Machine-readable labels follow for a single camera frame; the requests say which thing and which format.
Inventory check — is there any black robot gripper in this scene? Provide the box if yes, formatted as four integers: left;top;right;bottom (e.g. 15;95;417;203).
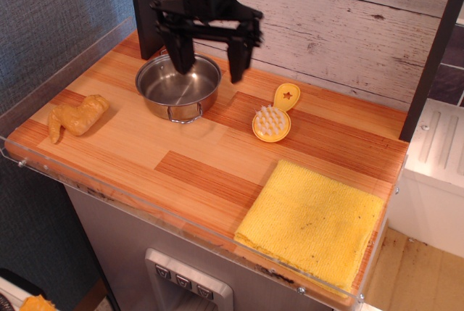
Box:
150;0;262;83

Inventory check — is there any stainless steel pan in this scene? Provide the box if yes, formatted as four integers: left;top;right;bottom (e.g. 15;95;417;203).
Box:
135;54;222;124

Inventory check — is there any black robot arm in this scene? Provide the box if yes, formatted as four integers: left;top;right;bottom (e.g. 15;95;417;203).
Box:
150;0;263;83

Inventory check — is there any yellow folded cloth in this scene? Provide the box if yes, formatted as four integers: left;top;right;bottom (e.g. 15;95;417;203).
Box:
234;160;384;292

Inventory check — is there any yellow scrub brush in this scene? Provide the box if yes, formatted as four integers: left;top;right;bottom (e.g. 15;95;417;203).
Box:
252;83;301;143

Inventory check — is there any toy chicken wing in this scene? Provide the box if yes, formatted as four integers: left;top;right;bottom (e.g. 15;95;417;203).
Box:
48;94;109;144

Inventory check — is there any grey toy kitchen cabinet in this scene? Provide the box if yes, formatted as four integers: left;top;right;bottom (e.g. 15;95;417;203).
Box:
66;186;327;310

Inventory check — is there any clear acrylic table guard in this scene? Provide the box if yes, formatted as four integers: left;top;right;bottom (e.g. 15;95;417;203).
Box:
1;18;407;310

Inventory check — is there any silver dispenser button panel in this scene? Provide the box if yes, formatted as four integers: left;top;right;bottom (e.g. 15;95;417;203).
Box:
144;248;234;310

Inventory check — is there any white toy sink unit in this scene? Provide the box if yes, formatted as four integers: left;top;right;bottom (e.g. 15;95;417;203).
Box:
387;99;463;257

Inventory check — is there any yellow object bottom left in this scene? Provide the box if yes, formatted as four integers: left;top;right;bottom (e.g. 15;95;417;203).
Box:
19;295;57;311

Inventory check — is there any dark left frame post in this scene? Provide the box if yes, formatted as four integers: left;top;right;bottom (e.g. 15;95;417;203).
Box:
133;0;164;59

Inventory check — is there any dark frame post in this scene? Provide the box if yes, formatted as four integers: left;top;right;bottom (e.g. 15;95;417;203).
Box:
133;0;164;59
399;0;463;142

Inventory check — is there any dark right frame post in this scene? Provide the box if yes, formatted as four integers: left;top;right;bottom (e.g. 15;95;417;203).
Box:
399;0;463;142

